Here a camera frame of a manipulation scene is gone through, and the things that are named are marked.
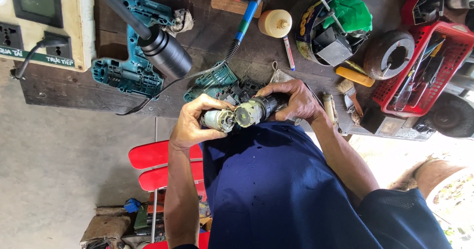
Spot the person's right hand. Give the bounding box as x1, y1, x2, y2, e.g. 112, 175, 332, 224
255, 79, 327, 124

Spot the person's left hand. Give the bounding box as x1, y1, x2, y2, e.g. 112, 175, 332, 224
168, 94, 236, 152

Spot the grey black drill gearbox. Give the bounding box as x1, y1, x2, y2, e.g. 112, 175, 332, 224
234, 93, 290, 128

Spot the silver electric drill motor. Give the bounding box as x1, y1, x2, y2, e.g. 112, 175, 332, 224
200, 108, 236, 133

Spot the small grey cloth pouch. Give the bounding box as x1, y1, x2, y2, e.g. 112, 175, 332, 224
269, 61, 296, 84

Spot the red white marker pen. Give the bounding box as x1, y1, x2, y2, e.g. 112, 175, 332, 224
282, 35, 296, 72

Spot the cream plastic bottle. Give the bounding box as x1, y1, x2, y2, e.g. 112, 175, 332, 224
258, 9, 293, 39

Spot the patterned bowl with parts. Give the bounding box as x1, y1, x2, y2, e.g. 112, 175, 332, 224
295, 0, 373, 67

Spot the orange utility knife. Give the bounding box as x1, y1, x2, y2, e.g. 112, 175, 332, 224
335, 66, 376, 88

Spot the wooden tray with parts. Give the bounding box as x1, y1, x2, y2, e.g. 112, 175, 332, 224
211, 0, 265, 19

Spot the person's blue shirt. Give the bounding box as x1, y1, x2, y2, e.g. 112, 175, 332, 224
174, 120, 453, 249

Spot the green plastic bag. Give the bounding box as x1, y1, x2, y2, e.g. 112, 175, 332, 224
322, 0, 373, 33

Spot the grey dirty rag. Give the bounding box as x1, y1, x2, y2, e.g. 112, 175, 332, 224
161, 8, 195, 38

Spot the dark metal box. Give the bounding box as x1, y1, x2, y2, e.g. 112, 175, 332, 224
360, 106, 436, 142

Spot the red plastic chair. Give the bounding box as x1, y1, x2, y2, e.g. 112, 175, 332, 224
128, 139, 212, 249

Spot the large teal drill housing half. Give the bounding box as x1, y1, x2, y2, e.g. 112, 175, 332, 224
91, 0, 177, 96

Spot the red basket of tools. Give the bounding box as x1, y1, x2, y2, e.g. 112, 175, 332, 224
372, 21, 474, 118

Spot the red plastic case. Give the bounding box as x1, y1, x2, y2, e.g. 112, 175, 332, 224
400, 0, 446, 26

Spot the black rubber tyre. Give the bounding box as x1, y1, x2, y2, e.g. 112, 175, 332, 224
425, 93, 474, 139

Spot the person's leg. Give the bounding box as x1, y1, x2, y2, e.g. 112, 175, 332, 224
388, 158, 474, 201

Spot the heap of tools and boxes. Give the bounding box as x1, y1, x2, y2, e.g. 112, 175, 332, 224
79, 189, 212, 249

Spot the cream power socket panel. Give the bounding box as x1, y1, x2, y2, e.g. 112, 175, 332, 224
0, 0, 97, 73

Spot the worn wooden handled tool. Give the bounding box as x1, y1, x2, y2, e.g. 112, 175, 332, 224
322, 92, 343, 134

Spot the teal drill housing with switch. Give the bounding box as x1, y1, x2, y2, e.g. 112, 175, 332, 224
183, 61, 268, 106

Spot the wooden handled paint brush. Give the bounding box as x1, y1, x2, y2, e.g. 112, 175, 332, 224
336, 79, 364, 118

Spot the blue handled soldering iron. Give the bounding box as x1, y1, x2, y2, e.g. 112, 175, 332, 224
116, 0, 271, 116

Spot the black plug with cable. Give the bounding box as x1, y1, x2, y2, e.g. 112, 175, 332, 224
10, 34, 71, 80

